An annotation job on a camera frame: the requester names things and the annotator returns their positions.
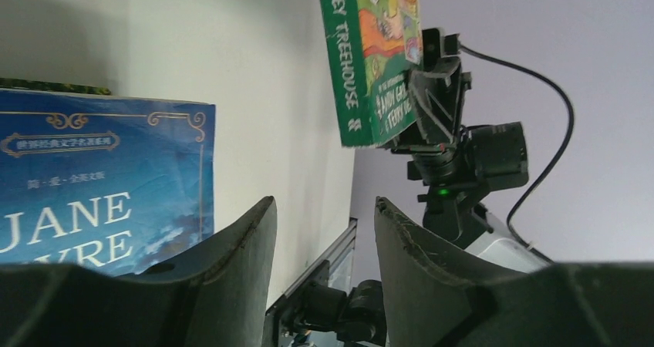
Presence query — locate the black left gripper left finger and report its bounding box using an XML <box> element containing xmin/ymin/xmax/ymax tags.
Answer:
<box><xmin>1</xmin><ymin>196</ymin><xmax>277</xmax><ymax>346</ymax></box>

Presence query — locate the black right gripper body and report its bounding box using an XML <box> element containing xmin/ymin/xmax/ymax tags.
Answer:
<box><xmin>390</xmin><ymin>28</ymin><xmax>528</xmax><ymax>191</ymax></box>

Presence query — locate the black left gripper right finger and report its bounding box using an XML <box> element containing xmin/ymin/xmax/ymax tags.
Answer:
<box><xmin>374</xmin><ymin>197</ymin><xmax>653</xmax><ymax>346</ymax></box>

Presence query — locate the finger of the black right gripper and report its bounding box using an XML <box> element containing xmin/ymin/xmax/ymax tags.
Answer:
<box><xmin>407</xmin><ymin>56</ymin><xmax>461</xmax><ymax>145</ymax></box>

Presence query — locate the dark green treehouse book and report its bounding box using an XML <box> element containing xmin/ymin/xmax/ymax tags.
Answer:
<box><xmin>319</xmin><ymin>0</ymin><xmax>423</xmax><ymax>148</ymax></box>

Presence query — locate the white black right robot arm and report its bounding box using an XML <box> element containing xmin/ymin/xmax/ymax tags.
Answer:
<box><xmin>385</xmin><ymin>28</ymin><xmax>545</xmax><ymax>272</ymax></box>

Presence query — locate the Jane Eyre blue book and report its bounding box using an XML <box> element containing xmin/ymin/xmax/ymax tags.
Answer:
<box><xmin>1</xmin><ymin>89</ymin><xmax>216</xmax><ymax>275</ymax></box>

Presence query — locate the dark black-green book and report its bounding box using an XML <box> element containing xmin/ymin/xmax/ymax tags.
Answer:
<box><xmin>1</xmin><ymin>78</ymin><xmax>112</xmax><ymax>96</ymax></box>

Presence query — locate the black mounting base rail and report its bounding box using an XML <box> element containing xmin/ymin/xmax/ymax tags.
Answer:
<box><xmin>261</xmin><ymin>217</ymin><xmax>389</xmax><ymax>346</ymax></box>

